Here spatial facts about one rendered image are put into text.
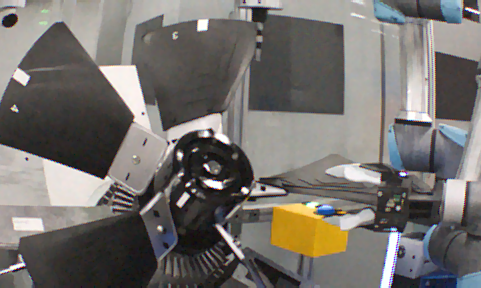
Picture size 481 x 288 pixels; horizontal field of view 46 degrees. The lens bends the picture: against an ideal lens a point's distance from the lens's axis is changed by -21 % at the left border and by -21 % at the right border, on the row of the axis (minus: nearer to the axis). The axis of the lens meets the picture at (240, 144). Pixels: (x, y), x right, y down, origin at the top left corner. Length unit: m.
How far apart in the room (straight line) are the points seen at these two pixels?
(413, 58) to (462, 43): 3.70
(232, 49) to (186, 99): 0.12
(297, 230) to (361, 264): 0.82
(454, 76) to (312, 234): 3.91
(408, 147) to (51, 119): 0.95
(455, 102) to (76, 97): 4.46
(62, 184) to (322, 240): 0.58
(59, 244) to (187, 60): 0.48
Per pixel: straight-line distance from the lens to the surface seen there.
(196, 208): 0.91
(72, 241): 0.80
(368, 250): 2.26
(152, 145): 0.97
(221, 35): 1.17
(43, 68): 0.98
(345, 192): 1.07
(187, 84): 1.10
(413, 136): 1.62
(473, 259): 0.99
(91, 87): 0.97
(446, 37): 5.19
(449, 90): 5.17
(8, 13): 1.35
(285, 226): 1.50
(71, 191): 1.17
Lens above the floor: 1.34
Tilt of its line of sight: 5 degrees down
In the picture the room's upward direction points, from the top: 3 degrees clockwise
